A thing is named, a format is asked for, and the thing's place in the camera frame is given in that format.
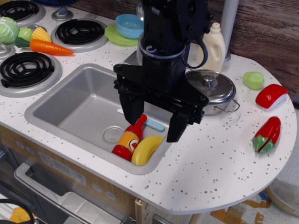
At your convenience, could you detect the red ketchup bottle toy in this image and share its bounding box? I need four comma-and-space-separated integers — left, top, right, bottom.
112, 114, 147, 161

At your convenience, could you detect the black burner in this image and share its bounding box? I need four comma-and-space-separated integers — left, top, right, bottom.
56, 19, 104, 45
0, 52, 55, 88
0, 0, 40, 21

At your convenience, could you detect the black cable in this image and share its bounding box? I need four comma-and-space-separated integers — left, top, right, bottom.
0, 198, 39, 224

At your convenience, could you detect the light green lettuce toy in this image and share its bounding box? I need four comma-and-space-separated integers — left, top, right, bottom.
242, 71, 264, 90

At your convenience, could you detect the back left black burner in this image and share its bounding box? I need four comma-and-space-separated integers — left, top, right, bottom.
0, 0, 40, 21

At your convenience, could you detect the cream detergent bottle toy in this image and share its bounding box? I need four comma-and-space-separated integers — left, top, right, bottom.
201, 22, 226, 72

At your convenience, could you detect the blue plastic bowl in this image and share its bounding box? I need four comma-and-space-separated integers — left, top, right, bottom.
115, 14, 144, 39

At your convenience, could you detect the front left black burner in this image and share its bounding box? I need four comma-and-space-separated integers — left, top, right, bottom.
0, 52, 55, 88

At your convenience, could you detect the back right black burner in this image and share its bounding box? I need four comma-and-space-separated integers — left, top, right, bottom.
56, 19, 104, 45

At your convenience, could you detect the yellow corn toy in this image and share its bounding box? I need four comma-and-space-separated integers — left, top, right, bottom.
31, 27, 52, 42

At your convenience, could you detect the steel pot lid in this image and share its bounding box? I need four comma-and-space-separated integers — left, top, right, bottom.
185, 70, 236, 105

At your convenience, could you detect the green plastic plate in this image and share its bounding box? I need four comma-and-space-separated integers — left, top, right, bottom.
105, 23, 138, 45

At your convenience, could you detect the blue handled toy knife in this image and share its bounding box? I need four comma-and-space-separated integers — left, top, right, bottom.
117, 108, 166, 133

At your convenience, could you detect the yellow banana toy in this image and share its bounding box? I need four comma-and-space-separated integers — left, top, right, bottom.
131, 135, 163, 166

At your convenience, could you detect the orange carrot toy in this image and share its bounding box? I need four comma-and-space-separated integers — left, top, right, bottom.
15, 38, 74, 56

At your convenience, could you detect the small green ball toy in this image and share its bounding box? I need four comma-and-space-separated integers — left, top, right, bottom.
18, 28, 33, 42

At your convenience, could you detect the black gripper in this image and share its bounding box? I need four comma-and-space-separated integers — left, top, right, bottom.
114, 56, 208, 143

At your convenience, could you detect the silver sink basin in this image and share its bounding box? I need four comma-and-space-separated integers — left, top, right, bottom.
24, 63, 170, 175

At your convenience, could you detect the silver toy faucet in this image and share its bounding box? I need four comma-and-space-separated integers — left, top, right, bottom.
124, 3, 144, 66

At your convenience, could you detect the red pepper toy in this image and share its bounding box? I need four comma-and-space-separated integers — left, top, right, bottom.
252, 116, 281, 154

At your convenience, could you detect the small steel pot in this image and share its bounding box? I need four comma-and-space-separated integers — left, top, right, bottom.
184, 69, 241, 116

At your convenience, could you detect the white vertical pole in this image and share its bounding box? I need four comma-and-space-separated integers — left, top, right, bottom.
220, 0, 239, 62

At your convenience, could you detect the silver stove knob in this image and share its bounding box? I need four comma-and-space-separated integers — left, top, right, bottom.
51, 7, 74, 21

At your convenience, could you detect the green cabbage toy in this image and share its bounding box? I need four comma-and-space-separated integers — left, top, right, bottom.
0, 16, 20, 44

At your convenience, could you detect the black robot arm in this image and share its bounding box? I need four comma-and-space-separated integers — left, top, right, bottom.
114, 0, 212, 143

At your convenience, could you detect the red white sushi toy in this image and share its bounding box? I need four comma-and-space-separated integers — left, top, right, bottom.
255, 84, 288, 111

